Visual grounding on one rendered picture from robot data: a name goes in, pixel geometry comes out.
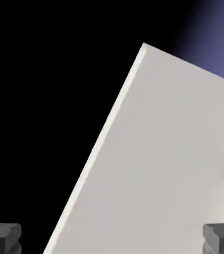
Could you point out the white cabinet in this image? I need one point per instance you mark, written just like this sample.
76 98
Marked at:
112 129

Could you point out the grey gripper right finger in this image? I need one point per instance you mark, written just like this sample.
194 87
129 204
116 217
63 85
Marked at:
222 237

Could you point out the white drawer front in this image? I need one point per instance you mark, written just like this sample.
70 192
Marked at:
153 148

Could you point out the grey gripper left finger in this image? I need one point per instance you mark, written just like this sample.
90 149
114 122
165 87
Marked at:
2 236

